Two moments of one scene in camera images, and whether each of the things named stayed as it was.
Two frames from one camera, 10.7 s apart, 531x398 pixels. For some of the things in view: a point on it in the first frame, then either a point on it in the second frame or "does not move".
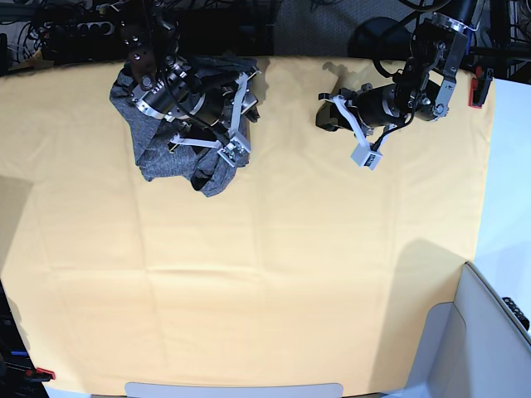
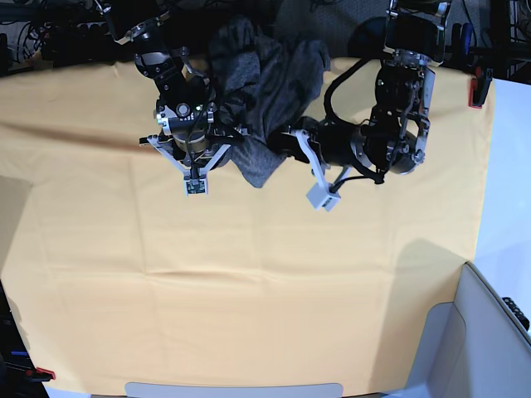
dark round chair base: (380, 37) does not move
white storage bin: (474, 347) does not move
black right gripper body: (377, 107) → (332, 143)
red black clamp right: (479, 85) does not move
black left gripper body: (228, 109) → (197, 150)
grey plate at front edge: (231, 390) does not move
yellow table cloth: (309, 268) does not move
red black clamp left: (40, 375) does not move
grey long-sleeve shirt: (156, 157) → (265, 70)
